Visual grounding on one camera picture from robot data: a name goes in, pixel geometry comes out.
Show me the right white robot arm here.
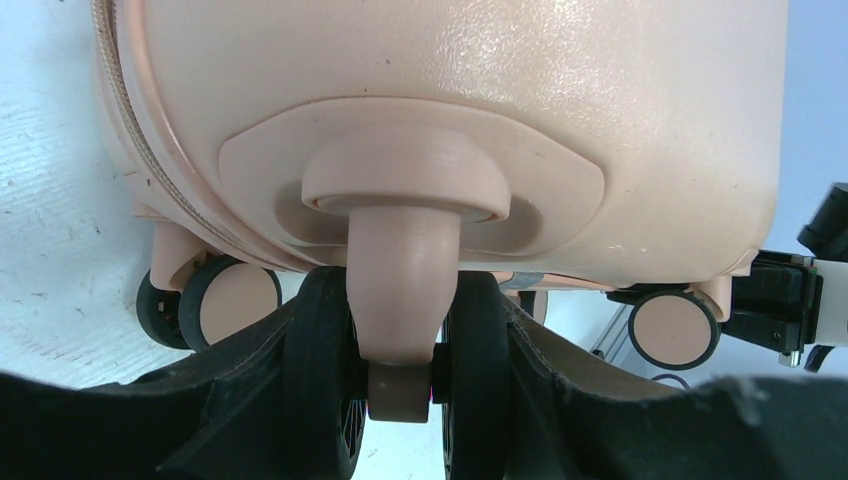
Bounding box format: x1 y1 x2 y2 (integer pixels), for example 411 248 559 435
607 182 847 373

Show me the aluminium frame rail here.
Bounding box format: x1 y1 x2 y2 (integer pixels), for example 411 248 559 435
589 305 633 364

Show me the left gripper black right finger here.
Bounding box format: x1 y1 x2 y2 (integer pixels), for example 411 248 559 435
504 300 847 479

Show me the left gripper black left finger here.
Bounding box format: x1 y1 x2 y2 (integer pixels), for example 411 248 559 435
1 304 294 479

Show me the pink suitcase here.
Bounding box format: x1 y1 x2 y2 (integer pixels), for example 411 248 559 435
90 1 789 479

